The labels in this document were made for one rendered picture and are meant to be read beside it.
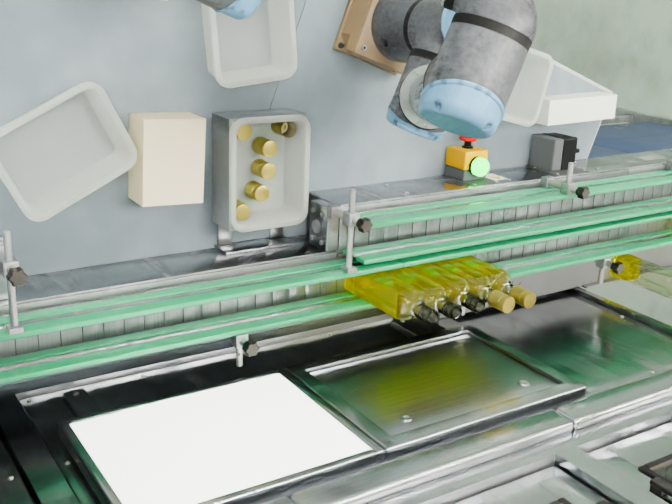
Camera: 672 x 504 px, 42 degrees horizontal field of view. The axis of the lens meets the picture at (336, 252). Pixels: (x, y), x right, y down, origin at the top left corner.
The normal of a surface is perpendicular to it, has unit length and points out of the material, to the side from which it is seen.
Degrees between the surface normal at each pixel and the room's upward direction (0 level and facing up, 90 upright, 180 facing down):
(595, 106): 0
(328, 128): 0
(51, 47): 0
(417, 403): 90
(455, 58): 77
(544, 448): 90
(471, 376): 90
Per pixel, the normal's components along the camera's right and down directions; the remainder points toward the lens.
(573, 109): 0.54, 0.29
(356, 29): -0.77, -0.20
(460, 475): 0.04, -0.95
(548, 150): -0.84, 0.14
